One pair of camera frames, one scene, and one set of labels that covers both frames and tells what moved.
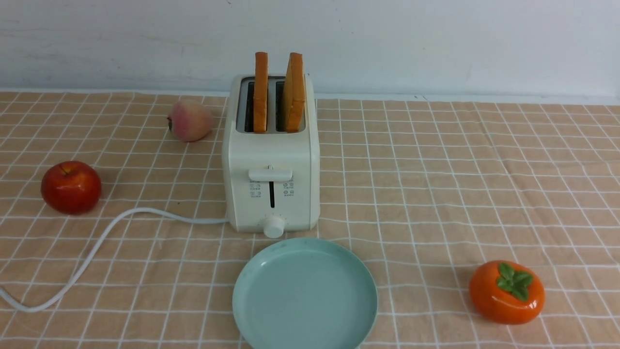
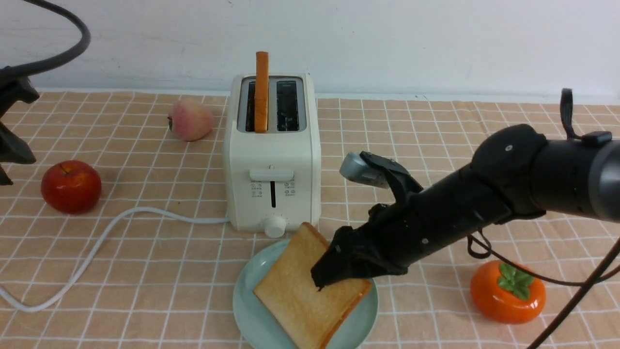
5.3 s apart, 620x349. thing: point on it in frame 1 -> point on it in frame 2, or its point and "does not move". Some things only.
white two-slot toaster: (271, 155) does not move
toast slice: (294, 100) -> (309, 317)
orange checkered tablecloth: (479, 224) does not move
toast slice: (260, 93) does not move
